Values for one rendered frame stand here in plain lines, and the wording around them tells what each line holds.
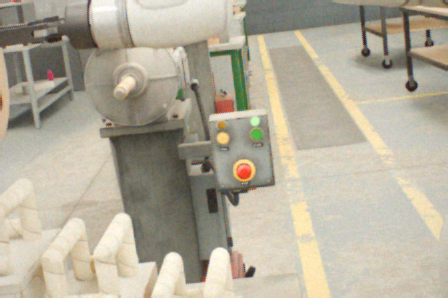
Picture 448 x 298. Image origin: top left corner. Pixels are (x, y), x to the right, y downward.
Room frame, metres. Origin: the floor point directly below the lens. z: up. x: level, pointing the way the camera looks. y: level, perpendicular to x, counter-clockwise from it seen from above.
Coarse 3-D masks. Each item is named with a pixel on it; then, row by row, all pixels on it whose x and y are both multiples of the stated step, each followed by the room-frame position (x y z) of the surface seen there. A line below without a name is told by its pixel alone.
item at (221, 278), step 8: (216, 256) 1.40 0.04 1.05; (224, 256) 1.41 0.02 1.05; (216, 264) 1.36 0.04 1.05; (224, 264) 1.37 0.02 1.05; (208, 272) 1.34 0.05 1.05; (216, 272) 1.33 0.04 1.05; (224, 272) 1.34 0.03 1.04; (208, 280) 1.30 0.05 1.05; (216, 280) 1.29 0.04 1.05; (224, 280) 1.31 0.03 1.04; (208, 288) 1.27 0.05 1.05; (216, 288) 1.27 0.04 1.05; (224, 288) 1.29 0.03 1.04; (208, 296) 1.26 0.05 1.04; (216, 296) 1.26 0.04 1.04
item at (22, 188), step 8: (16, 184) 1.43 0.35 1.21; (24, 184) 1.44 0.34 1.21; (32, 184) 1.47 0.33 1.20; (8, 192) 1.38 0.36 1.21; (16, 192) 1.39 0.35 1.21; (24, 192) 1.42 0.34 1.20; (0, 200) 1.33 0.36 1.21; (8, 200) 1.34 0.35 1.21; (16, 200) 1.37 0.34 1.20; (0, 208) 1.30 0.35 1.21; (8, 208) 1.33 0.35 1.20
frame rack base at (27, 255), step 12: (60, 228) 1.51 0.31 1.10; (12, 240) 1.48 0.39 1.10; (48, 240) 1.45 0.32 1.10; (12, 252) 1.41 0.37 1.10; (24, 252) 1.40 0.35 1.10; (36, 252) 1.39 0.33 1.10; (24, 264) 1.33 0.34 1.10; (36, 264) 1.34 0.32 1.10; (12, 276) 1.28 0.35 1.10; (24, 276) 1.28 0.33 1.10; (36, 276) 1.33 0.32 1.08; (0, 288) 1.25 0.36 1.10; (12, 288) 1.25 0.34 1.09; (24, 288) 1.26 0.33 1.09; (36, 288) 1.32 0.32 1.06
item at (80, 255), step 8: (80, 240) 1.45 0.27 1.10; (72, 248) 1.45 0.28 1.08; (80, 248) 1.45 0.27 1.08; (88, 248) 1.46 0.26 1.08; (72, 256) 1.45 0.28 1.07; (80, 256) 1.45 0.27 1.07; (88, 256) 1.46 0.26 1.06; (80, 264) 1.45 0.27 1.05; (88, 264) 1.45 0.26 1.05; (80, 272) 1.45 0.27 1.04; (88, 272) 1.45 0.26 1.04; (80, 280) 1.45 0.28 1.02
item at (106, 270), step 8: (112, 256) 1.28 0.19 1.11; (96, 264) 1.28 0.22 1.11; (104, 264) 1.27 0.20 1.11; (112, 264) 1.28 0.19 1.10; (96, 272) 1.28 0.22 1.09; (104, 272) 1.27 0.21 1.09; (112, 272) 1.28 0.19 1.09; (104, 280) 1.27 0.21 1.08; (112, 280) 1.27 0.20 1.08; (104, 288) 1.27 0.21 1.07; (112, 288) 1.27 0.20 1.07; (120, 296) 1.28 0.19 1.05
